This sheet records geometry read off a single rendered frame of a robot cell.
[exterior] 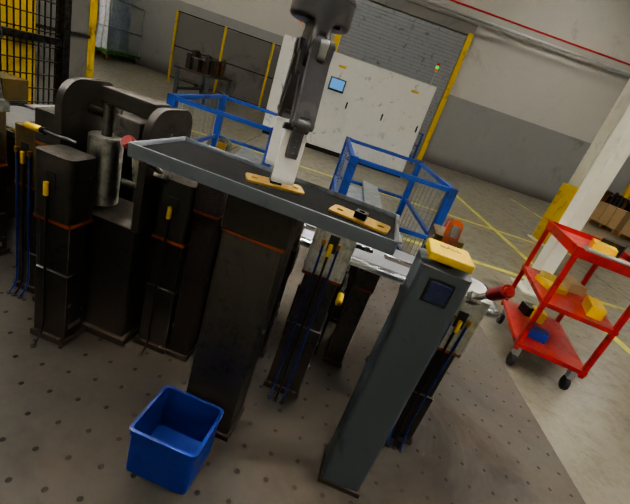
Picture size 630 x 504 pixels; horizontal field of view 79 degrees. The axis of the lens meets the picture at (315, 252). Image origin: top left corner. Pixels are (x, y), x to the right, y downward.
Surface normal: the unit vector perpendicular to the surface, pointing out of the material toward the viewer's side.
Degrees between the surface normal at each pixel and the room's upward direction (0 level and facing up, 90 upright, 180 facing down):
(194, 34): 90
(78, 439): 0
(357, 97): 90
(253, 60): 90
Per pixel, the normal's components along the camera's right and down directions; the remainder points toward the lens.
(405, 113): -0.06, 0.39
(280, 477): 0.30, -0.87
